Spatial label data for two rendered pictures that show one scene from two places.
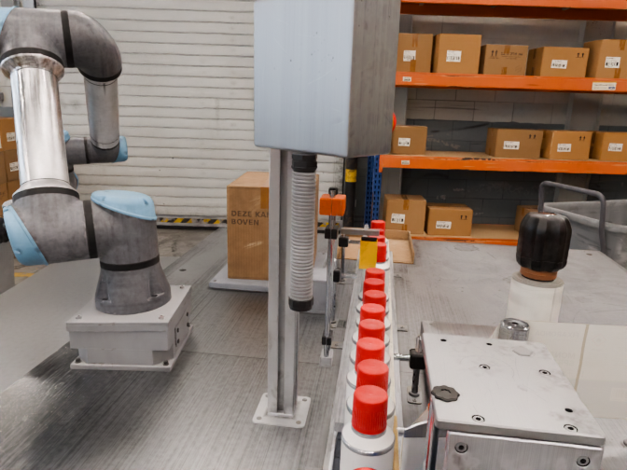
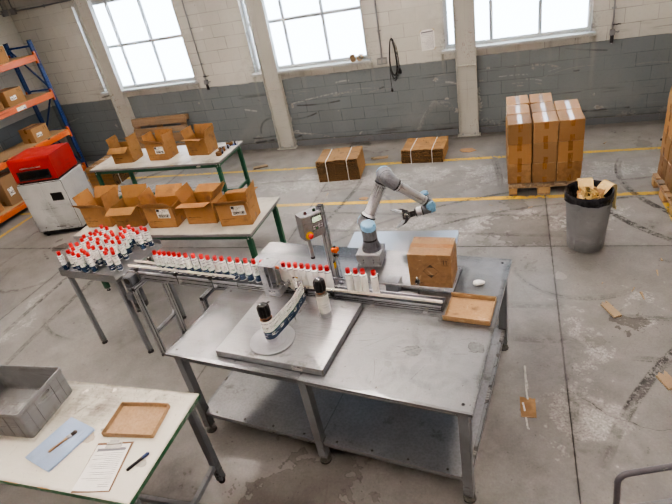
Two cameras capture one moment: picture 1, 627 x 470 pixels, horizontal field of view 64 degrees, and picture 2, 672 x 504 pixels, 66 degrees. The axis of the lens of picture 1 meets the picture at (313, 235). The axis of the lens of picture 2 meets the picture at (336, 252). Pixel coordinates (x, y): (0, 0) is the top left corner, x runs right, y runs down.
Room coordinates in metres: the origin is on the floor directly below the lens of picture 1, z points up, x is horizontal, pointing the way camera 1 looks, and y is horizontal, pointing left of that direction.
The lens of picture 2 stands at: (2.06, -2.99, 3.05)
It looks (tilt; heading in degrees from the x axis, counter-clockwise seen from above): 31 degrees down; 112
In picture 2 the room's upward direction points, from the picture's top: 12 degrees counter-clockwise
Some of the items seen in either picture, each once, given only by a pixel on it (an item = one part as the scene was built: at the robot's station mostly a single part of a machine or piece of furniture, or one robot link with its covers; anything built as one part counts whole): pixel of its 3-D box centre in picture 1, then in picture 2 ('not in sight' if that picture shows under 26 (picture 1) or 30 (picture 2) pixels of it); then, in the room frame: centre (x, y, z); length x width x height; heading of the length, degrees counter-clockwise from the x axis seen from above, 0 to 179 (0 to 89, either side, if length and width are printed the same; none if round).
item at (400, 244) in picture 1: (375, 243); (469, 308); (1.78, -0.23, 0.85); 0.30 x 0.26 x 0.04; 173
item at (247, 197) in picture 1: (276, 222); (432, 261); (1.51, 0.11, 0.99); 0.30 x 0.24 x 0.27; 177
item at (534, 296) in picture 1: (535, 296); (322, 297); (0.83, -0.39, 1.03); 0.09 x 0.09 x 0.30
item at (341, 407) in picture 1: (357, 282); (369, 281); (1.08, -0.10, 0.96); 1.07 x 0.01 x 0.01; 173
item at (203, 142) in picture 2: not in sight; (199, 140); (-2.20, 3.21, 0.97); 0.43 x 0.42 x 0.37; 87
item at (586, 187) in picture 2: not in sight; (594, 198); (2.78, 1.99, 0.50); 0.42 x 0.41 x 0.28; 0
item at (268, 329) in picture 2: not in sight; (267, 321); (0.54, -0.68, 1.04); 0.09 x 0.09 x 0.29
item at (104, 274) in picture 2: not in sight; (128, 293); (-1.54, 0.29, 0.46); 0.73 x 0.62 x 0.93; 173
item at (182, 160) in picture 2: not in sight; (174, 179); (-2.83, 3.20, 0.39); 2.20 x 0.80 x 0.78; 0
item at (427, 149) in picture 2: not in sight; (424, 149); (0.76, 4.52, 0.11); 0.65 x 0.54 x 0.22; 178
